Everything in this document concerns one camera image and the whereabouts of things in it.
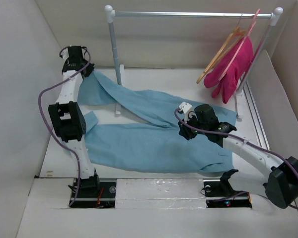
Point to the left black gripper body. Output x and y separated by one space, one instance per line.
89 69

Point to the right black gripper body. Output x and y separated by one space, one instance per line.
189 133

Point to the light blue trousers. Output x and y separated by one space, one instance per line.
152 146

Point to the wooden clothes hanger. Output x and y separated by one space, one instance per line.
232 39

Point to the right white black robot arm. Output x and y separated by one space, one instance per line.
279 176

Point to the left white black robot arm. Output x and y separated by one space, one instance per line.
69 123

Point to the pink plastic clothes hanger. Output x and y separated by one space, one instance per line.
241 44

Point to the magenta pink garment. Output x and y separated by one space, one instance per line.
227 86

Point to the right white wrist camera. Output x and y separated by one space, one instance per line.
186 110

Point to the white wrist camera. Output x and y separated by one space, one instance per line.
64 53
186 110

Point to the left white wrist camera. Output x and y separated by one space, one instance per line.
64 53

